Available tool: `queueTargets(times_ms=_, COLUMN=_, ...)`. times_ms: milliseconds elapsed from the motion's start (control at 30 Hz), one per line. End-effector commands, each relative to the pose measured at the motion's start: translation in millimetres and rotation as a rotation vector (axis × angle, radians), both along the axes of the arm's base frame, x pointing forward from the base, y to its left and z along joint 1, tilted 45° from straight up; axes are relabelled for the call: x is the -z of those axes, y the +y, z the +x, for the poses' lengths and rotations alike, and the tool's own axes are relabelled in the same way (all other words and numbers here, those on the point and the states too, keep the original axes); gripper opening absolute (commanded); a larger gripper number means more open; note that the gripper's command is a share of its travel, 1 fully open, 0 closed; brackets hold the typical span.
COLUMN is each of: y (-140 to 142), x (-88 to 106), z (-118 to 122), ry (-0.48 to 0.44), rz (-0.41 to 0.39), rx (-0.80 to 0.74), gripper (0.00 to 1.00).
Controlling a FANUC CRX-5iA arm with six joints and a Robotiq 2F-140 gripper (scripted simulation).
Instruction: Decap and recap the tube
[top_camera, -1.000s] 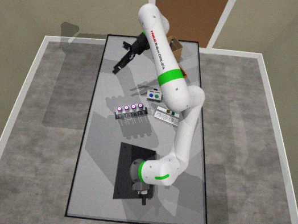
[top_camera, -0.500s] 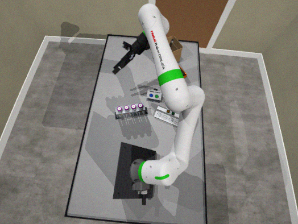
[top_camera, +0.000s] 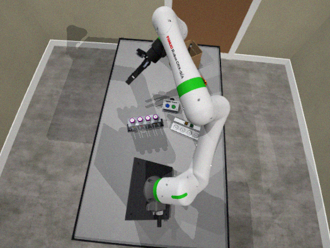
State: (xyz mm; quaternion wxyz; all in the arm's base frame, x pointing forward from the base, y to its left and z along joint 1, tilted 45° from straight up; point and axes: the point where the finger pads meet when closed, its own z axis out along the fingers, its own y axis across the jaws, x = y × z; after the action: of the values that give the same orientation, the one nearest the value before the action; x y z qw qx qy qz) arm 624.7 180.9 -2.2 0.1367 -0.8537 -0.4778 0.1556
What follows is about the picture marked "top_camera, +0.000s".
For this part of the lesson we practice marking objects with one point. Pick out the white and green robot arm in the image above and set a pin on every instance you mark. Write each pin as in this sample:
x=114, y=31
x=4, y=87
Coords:
x=200, y=109

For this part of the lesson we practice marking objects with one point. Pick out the white button panel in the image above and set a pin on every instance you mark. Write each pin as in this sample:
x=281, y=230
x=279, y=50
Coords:
x=170, y=106

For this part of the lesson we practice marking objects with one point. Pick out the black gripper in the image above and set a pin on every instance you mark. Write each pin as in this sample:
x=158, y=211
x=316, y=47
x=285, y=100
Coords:
x=152, y=57

